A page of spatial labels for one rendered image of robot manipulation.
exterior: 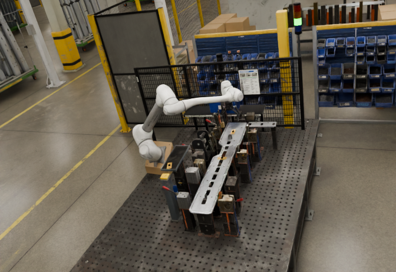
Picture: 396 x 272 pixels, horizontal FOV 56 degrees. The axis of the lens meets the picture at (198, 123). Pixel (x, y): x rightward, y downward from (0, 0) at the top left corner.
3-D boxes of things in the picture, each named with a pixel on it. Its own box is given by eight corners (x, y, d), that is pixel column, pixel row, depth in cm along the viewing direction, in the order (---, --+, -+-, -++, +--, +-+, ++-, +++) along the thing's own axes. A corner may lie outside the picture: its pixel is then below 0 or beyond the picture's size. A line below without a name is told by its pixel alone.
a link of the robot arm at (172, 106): (185, 106, 326) (179, 95, 332) (167, 112, 319) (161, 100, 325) (184, 114, 337) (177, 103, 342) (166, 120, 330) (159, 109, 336)
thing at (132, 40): (195, 131, 595) (168, 5, 503) (191, 135, 584) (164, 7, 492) (125, 128, 649) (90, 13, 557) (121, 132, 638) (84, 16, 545)
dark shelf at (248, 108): (262, 116, 390) (262, 113, 389) (183, 117, 421) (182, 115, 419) (265, 106, 408) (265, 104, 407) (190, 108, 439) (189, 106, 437)
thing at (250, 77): (261, 95, 403) (258, 68, 388) (240, 95, 410) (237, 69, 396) (261, 93, 404) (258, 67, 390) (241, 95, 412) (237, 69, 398)
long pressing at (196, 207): (214, 215, 272) (214, 213, 272) (186, 212, 280) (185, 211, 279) (248, 122, 385) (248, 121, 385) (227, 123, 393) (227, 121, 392)
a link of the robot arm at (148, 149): (152, 164, 375) (140, 161, 355) (145, 150, 382) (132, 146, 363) (164, 155, 371) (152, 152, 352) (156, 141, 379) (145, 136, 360)
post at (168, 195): (178, 222, 315) (167, 181, 294) (170, 221, 317) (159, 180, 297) (181, 215, 321) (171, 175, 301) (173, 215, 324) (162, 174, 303)
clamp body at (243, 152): (251, 185, 341) (247, 153, 325) (238, 184, 345) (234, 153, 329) (253, 178, 349) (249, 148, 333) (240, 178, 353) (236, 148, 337)
